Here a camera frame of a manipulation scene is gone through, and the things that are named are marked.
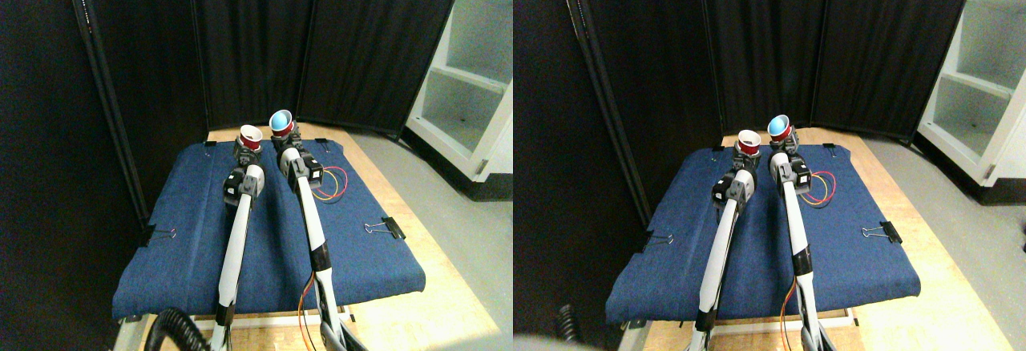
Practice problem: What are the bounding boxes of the dark blue cloth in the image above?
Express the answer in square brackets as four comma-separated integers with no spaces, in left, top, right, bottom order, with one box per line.
[607,144,920,325]
[112,139,426,321]

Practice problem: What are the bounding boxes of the red wire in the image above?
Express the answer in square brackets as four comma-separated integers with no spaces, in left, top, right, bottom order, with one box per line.
[808,171,838,206]
[317,167,349,202]

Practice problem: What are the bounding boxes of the white shelf unit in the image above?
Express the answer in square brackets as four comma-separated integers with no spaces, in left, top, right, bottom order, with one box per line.
[916,0,1026,189]
[405,0,513,185]

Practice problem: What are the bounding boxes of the orange wire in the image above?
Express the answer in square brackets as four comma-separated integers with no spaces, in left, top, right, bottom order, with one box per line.
[781,279,799,351]
[297,272,318,345]

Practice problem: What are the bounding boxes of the black curtain stand pole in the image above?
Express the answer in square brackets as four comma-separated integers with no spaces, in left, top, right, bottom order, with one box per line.
[68,0,153,228]
[561,0,652,232]

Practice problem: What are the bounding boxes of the yellow wire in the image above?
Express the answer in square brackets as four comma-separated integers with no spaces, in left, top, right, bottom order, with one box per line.
[313,178,342,205]
[804,182,831,209]

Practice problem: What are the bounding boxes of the black ribbed hose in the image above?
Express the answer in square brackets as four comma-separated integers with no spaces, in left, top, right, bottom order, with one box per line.
[557,305,580,344]
[148,309,211,351]

